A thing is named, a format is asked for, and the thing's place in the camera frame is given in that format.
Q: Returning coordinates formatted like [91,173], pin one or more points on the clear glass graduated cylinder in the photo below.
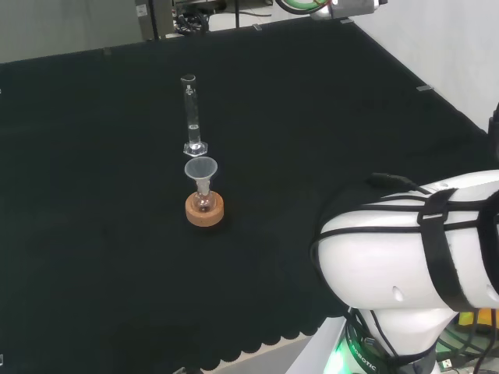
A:
[193,132]

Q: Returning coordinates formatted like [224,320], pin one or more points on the round-bottom glass flask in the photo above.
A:
[203,203]

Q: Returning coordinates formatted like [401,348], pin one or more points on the clear plastic funnel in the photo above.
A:
[200,169]

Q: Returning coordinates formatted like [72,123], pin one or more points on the black bench cloth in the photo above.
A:
[117,156]

